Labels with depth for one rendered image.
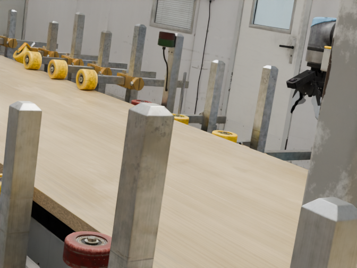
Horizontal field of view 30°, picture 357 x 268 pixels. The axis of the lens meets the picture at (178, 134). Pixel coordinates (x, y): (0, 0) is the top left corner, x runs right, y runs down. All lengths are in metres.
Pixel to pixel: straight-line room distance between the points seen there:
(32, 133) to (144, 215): 0.30
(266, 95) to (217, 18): 4.69
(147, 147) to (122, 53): 7.67
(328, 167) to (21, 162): 0.47
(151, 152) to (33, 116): 0.30
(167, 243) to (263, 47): 5.16
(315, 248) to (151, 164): 0.24
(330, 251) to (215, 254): 0.57
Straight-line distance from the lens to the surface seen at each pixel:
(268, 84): 2.08
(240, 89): 6.36
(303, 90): 2.48
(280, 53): 5.98
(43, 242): 1.38
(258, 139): 2.10
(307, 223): 0.51
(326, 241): 0.50
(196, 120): 2.63
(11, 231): 0.98
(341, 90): 0.63
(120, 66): 3.28
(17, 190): 0.97
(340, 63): 0.64
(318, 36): 2.44
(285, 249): 1.14
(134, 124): 0.69
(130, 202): 0.70
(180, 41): 2.46
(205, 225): 1.19
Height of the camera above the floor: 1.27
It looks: 11 degrees down
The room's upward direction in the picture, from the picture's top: 8 degrees clockwise
